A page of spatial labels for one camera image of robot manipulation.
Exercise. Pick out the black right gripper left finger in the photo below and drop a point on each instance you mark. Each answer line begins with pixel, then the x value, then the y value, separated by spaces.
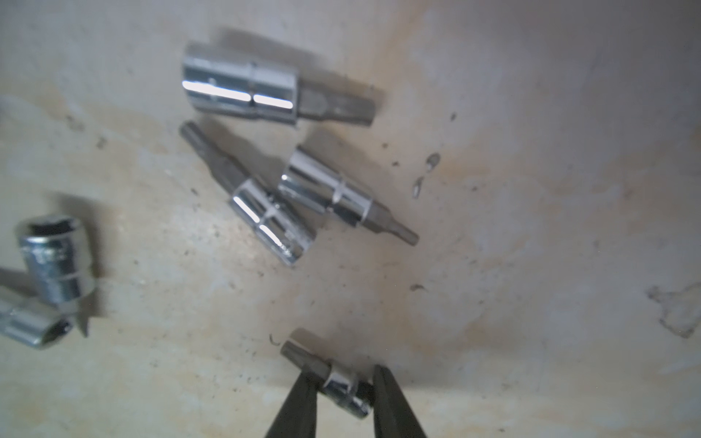
pixel 297 417

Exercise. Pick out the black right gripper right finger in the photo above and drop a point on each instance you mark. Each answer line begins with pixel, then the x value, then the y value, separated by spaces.
pixel 393 415

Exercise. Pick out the small chrome socket bit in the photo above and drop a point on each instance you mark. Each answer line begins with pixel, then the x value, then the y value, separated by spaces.
pixel 343 386

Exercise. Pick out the chrome bit pointing down-right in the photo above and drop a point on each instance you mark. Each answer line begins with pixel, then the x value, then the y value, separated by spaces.
pixel 309 181

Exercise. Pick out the chrome bit pointing up-left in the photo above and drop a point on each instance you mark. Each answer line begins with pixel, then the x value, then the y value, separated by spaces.
pixel 276 224

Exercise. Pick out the large chrome hex bit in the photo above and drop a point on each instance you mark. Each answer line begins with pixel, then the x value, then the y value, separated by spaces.
pixel 237 84

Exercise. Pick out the chrome socket lying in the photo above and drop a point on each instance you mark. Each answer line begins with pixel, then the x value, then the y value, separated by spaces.
pixel 30 321

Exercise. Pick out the chrome socket upright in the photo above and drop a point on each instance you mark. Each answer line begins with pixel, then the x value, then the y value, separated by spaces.
pixel 58 256

